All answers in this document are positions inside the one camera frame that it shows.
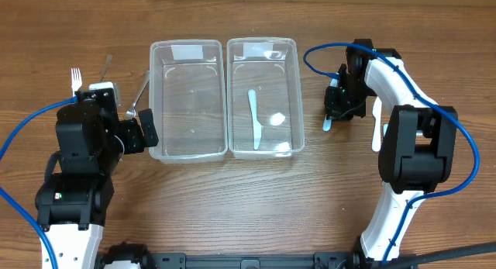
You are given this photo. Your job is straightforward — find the white plastic fork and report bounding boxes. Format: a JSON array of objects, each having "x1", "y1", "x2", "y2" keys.
[{"x1": 71, "y1": 67, "x2": 82, "y2": 96}]

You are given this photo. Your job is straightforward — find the pale blue plastic knife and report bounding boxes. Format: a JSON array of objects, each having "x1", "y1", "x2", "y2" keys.
[{"x1": 383, "y1": 123, "x2": 388, "y2": 137}]

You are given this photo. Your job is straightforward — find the light blue plastic knife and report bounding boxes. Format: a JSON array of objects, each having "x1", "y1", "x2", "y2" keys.
[{"x1": 248, "y1": 89, "x2": 263, "y2": 150}]

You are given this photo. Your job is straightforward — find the left blue cable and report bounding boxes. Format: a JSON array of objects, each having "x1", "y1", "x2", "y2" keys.
[{"x1": 0, "y1": 98, "x2": 78, "y2": 269}]

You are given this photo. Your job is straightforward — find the black cable bottom right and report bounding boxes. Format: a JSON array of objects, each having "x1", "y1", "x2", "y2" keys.
[{"x1": 371, "y1": 241, "x2": 496, "y2": 269}]

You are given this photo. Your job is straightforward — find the right blue cable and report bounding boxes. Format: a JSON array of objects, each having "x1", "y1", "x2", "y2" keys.
[{"x1": 303, "y1": 43, "x2": 481, "y2": 262}]

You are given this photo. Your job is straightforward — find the clear plastic container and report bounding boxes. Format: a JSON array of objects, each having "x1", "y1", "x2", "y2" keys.
[
  {"x1": 226, "y1": 37, "x2": 305, "y2": 160},
  {"x1": 149, "y1": 40, "x2": 227, "y2": 164}
]

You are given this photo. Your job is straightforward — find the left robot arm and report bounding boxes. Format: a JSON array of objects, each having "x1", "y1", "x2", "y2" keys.
[{"x1": 35, "y1": 102, "x2": 158, "y2": 268}]

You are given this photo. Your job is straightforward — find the blue cable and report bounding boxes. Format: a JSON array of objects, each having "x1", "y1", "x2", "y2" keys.
[
  {"x1": 0, "y1": 98, "x2": 78, "y2": 269},
  {"x1": 303, "y1": 43, "x2": 481, "y2": 262}
]

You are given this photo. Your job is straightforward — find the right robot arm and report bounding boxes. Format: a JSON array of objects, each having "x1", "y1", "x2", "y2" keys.
[{"x1": 322, "y1": 39, "x2": 458, "y2": 266}]

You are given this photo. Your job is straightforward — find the white plastic utensil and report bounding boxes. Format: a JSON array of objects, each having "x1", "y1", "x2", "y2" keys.
[{"x1": 371, "y1": 97, "x2": 382, "y2": 152}]

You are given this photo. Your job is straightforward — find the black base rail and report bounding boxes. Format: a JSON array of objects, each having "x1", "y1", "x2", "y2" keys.
[{"x1": 94, "y1": 242, "x2": 360, "y2": 269}]

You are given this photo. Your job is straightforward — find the metal utensil handle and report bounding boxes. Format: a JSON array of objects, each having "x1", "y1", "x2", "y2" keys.
[{"x1": 99, "y1": 54, "x2": 112, "y2": 82}]

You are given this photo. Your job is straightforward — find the left clear plastic container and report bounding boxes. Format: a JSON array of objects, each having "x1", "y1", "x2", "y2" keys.
[{"x1": 149, "y1": 40, "x2": 227, "y2": 164}]

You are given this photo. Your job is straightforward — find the right clear plastic container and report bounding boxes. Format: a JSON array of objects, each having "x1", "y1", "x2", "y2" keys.
[{"x1": 226, "y1": 37, "x2": 305, "y2": 160}]

